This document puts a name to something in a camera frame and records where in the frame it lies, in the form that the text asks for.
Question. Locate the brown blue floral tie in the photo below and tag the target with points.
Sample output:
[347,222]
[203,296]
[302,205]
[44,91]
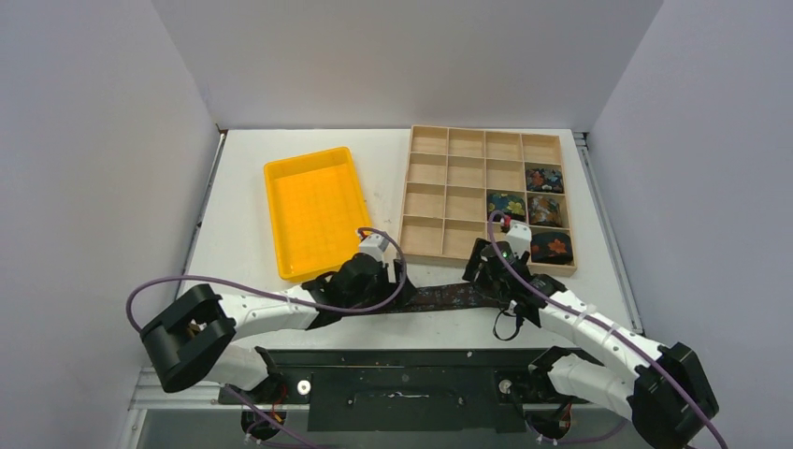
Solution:
[544,211]
[448,297]

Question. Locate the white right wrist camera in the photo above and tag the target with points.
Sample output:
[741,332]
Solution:
[519,238]

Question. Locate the brown blue floral rolled tie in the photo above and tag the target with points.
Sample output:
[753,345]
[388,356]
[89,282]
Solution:
[544,211]

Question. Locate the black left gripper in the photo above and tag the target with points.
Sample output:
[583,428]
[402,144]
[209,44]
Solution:
[383,276]

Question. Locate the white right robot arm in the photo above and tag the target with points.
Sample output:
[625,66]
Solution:
[662,390]

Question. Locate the yellow plastic tray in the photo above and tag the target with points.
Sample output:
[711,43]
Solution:
[316,206]

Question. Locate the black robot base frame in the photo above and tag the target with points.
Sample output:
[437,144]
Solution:
[411,390]

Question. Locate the blue yellow floral rolled tie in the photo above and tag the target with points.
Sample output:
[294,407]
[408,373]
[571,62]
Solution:
[510,204]

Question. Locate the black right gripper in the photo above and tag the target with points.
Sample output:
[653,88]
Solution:
[482,267]

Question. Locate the wooden compartment organizer box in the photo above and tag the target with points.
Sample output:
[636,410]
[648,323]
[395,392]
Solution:
[450,172]

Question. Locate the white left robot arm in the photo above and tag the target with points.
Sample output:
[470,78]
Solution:
[195,338]

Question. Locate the navy red floral rolled tie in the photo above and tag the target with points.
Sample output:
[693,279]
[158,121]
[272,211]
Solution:
[544,180]

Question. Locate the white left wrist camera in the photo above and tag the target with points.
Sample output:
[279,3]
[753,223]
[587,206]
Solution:
[373,244]

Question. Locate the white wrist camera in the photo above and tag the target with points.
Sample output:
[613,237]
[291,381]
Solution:
[519,238]
[373,244]

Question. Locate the black orange floral rolled tie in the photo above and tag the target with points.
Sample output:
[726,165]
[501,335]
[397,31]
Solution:
[553,248]

